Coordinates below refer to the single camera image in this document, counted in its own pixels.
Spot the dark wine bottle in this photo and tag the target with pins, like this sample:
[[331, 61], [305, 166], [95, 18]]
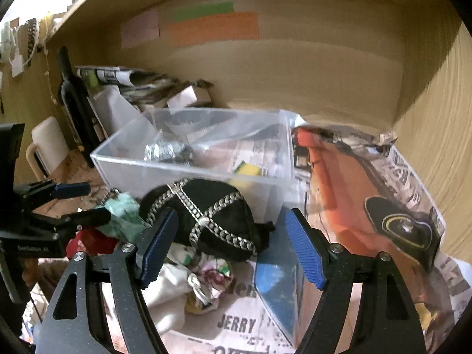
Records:
[[74, 97]]

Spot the black headband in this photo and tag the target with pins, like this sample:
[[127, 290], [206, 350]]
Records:
[[32, 31]]

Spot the small cardboard box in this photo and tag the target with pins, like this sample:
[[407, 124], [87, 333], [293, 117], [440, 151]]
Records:
[[192, 94]]

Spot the rolled newspaper stack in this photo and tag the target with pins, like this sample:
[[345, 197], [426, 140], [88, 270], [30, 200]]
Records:
[[137, 86]]

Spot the orange car poster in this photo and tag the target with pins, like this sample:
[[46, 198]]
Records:
[[370, 206]]

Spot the pink sticky note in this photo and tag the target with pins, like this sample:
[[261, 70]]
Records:
[[141, 28]]

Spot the orange sticky note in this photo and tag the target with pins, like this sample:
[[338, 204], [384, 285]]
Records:
[[233, 26]]

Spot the floral patterned cloth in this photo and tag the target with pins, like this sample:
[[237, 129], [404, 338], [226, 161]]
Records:
[[208, 277]]

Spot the white cloth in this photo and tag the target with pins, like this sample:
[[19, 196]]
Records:
[[166, 298]]

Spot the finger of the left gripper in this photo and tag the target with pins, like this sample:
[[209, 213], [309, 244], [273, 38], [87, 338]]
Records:
[[50, 190], [86, 219]]

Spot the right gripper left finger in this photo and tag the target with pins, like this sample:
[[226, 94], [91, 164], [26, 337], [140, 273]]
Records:
[[76, 322]]

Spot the black chain-trimmed hat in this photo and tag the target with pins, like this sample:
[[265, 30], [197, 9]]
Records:
[[213, 218]]

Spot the white mug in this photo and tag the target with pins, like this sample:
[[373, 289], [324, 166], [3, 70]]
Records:
[[48, 148]]

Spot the clear plastic bin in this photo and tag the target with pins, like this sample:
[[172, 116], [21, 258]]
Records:
[[220, 139]]

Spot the white paper sheet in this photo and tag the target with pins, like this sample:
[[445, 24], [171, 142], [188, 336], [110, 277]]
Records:
[[118, 118]]

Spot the yellow green sponge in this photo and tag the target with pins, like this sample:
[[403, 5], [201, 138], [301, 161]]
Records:
[[245, 169]]

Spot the green knitted cloth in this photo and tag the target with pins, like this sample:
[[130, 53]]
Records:
[[125, 224]]

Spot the green sticky note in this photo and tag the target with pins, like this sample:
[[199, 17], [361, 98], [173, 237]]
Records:
[[192, 12]]

